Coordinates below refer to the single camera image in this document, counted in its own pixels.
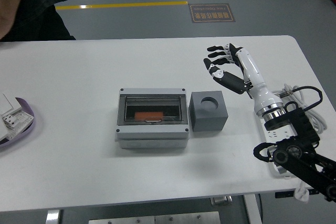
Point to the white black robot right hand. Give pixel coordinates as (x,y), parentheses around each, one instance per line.
(253,72)

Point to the orange cylinder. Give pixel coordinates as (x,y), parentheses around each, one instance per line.
(148,116)

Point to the grey box with clear lid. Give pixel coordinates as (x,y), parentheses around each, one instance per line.
(152,132)

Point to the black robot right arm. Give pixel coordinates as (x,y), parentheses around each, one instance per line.
(302,155)

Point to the grey cube with round hole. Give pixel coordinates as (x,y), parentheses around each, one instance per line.
(208,120)

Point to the white power strip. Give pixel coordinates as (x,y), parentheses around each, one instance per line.
(275,134)

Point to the brown floor sign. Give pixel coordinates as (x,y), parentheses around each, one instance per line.
(211,12)

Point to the white cloth scrap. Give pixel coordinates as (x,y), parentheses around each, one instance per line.
(302,194)

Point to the white table leg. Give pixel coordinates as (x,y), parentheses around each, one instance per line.
(253,209)
(53,217)

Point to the yellow floor tape line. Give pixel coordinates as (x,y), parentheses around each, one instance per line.
(118,5)

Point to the person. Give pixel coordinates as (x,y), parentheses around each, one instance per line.
(39,3)

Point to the purple tray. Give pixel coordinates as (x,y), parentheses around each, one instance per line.
(27,108)

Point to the white socket module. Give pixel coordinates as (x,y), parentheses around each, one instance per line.
(10,121)

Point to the white flat panel plate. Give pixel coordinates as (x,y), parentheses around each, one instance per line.
(5,104)

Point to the silver table bracket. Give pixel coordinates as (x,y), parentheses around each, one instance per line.
(221,200)

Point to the grey metal base plate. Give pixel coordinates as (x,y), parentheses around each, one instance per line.
(157,219)

